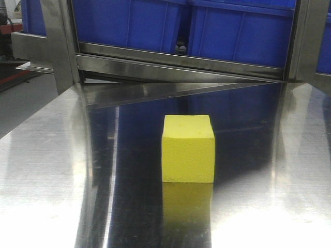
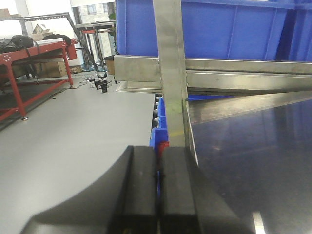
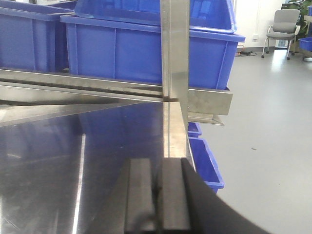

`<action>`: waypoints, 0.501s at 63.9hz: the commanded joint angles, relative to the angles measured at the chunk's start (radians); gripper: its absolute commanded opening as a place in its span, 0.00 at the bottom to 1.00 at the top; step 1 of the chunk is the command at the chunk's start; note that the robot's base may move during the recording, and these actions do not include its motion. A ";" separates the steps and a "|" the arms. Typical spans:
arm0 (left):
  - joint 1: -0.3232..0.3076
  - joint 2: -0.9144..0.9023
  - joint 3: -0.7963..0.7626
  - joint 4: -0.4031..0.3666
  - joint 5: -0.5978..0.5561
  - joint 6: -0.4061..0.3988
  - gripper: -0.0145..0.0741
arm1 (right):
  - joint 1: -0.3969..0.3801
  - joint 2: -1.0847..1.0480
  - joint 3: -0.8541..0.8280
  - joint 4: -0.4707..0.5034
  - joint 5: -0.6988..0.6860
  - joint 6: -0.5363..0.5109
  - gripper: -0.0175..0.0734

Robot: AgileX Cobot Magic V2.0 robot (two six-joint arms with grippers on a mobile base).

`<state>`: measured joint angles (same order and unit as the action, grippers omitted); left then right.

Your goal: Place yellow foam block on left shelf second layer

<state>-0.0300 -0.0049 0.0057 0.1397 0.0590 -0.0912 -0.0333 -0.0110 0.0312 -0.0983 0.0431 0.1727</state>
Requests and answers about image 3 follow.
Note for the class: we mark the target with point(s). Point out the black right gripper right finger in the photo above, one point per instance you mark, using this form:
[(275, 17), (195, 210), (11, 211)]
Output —
[(189, 206)]

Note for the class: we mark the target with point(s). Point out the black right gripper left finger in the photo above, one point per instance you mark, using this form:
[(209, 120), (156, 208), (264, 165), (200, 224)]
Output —
[(129, 208)]

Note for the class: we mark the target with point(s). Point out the blue bin lower shelf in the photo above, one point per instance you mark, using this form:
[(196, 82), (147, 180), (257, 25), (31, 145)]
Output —
[(205, 163)]

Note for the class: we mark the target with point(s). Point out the blue plastic bin front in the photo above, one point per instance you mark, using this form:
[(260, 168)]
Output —
[(119, 50)]

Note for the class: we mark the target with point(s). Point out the blue plastic bin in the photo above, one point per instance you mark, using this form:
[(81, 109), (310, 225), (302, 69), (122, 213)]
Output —
[(119, 50), (32, 37)]

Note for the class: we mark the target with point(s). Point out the blue bin stacked on top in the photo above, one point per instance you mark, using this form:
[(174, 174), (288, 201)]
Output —
[(215, 16)]

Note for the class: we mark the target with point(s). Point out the small blue bin far right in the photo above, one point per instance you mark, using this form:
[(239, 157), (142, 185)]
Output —
[(306, 43)]

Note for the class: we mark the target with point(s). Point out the blue plastic bin left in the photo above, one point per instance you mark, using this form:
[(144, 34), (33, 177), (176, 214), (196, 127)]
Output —
[(32, 37)]

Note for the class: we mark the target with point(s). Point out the grey office chair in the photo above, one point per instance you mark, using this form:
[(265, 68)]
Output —
[(283, 28)]

